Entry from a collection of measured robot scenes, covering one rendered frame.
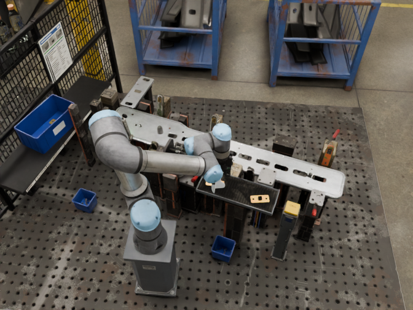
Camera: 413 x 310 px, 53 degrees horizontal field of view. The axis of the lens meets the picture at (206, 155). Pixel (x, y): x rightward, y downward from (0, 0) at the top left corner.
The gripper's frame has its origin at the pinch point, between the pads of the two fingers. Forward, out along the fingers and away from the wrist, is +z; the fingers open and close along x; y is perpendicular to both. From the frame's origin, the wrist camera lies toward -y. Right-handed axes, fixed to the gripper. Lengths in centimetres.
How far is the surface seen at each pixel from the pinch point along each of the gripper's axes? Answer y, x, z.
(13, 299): -90, -58, 49
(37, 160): -97, 5, 16
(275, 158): 26.9, 34.0, 18.7
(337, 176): 60, 29, 19
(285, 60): 28, 233, 103
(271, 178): 26.1, 12.4, 7.7
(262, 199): 22.8, -4.8, 2.4
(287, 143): 32, 44, 16
